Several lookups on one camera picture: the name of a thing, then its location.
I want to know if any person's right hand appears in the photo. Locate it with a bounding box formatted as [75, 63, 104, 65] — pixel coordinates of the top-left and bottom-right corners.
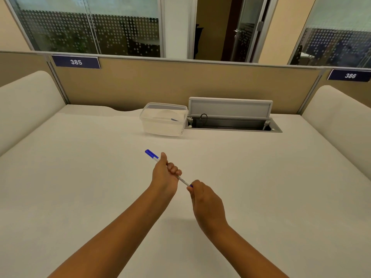
[187, 180, 228, 229]

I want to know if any person's left hand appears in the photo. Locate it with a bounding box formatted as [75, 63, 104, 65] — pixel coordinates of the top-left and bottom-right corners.
[150, 152, 182, 195]

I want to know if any blue capped ballpoint pen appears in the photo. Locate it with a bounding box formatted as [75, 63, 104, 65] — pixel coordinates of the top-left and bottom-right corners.
[145, 149, 194, 188]

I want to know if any person's left forearm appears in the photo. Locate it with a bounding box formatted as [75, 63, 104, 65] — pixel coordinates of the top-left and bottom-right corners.
[46, 185, 175, 278]

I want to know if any person's right forearm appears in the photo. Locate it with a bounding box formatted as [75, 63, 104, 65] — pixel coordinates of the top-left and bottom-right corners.
[203, 223, 290, 278]

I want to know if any clear plastic storage container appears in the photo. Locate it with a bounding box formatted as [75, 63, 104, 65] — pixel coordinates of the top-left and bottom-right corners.
[139, 103, 189, 137]

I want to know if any beige desk partition panel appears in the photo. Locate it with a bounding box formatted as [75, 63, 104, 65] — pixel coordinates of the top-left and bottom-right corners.
[0, 51, 371, 115]

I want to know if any blue desk number label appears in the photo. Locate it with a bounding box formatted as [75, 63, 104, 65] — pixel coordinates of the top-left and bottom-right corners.
[51, 55, 101, 69]
[327, 69, 371, 83]

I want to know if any white side divider panel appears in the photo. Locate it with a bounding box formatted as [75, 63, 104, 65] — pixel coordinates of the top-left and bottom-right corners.
[0, 70, 66, 157]
[301, 85, 371, 180]

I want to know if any frosted dotted glass window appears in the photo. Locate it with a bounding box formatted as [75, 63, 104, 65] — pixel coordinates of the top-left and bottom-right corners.
[288, 0, 371, 69]

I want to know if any grey desk cable hatch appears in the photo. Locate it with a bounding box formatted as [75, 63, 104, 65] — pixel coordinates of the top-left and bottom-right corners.
[185, 97, 283, 133]

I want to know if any frosted dotted glass wall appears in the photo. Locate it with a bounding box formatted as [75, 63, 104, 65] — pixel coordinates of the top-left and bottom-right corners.
[6, 0, 162, 58]

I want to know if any glass door with handle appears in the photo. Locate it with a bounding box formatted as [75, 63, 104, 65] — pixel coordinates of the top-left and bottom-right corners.
[230, 0, 274, 63]

